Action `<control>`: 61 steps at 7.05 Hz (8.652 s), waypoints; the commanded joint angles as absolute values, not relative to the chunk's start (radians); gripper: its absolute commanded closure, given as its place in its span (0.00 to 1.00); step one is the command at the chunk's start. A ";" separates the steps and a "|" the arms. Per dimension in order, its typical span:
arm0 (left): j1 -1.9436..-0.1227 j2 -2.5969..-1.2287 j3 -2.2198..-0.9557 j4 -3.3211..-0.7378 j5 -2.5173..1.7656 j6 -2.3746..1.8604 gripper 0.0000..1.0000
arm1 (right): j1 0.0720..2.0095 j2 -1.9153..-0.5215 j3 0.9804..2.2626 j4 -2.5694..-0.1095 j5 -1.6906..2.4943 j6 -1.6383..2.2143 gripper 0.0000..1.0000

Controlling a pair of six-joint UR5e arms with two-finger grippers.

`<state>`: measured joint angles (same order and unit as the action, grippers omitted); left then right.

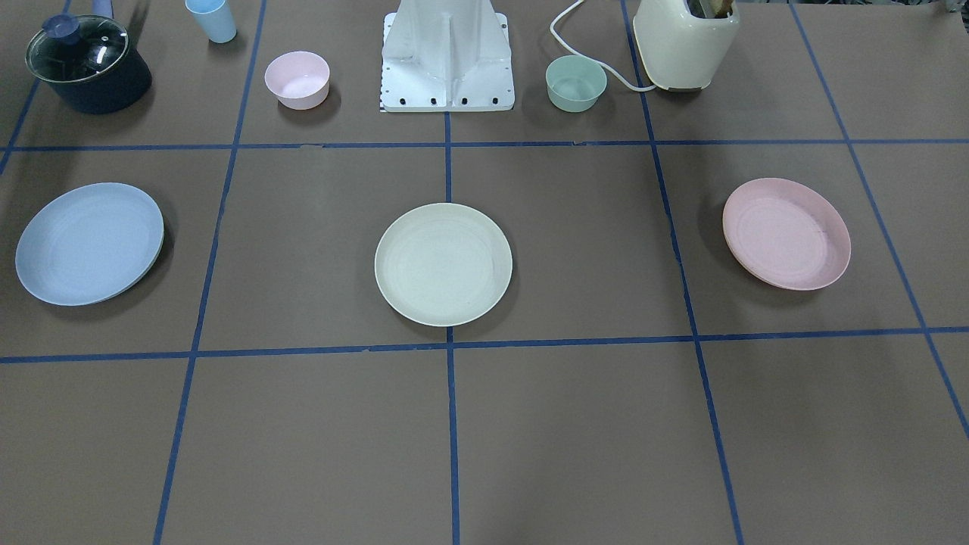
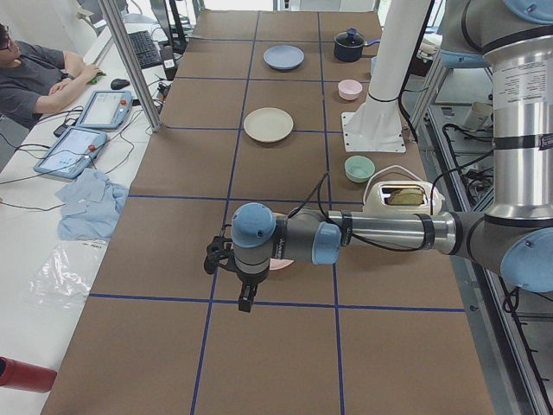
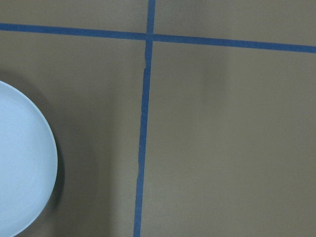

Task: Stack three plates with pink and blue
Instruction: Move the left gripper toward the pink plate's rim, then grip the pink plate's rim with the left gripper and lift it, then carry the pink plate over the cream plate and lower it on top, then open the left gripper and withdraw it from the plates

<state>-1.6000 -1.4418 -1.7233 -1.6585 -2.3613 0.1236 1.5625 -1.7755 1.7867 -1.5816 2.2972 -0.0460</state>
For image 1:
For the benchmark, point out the pink plate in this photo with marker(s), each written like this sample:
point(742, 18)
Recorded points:
point(786, 234)

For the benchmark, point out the blue plate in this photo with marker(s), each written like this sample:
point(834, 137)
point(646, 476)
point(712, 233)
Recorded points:
point(90, 244)

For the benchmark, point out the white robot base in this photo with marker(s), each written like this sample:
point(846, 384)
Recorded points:
point(446, 57)

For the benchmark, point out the cream plate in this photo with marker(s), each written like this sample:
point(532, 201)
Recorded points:
point(443, 264)

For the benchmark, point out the green bowl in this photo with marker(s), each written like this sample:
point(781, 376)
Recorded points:
point(574, 84)

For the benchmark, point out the pink bowl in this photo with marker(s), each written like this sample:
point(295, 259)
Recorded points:
point(299, 79)

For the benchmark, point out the cream toaster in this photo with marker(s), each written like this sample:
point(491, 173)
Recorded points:
point(682, 43)

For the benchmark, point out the blue cup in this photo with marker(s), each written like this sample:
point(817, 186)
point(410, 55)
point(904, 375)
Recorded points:
point(215, 19)

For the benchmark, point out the dark blue pot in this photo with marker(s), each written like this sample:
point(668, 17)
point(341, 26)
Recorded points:
point(124, 84)

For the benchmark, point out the glass pot lid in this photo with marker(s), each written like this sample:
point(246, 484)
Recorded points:
point(73, 48)

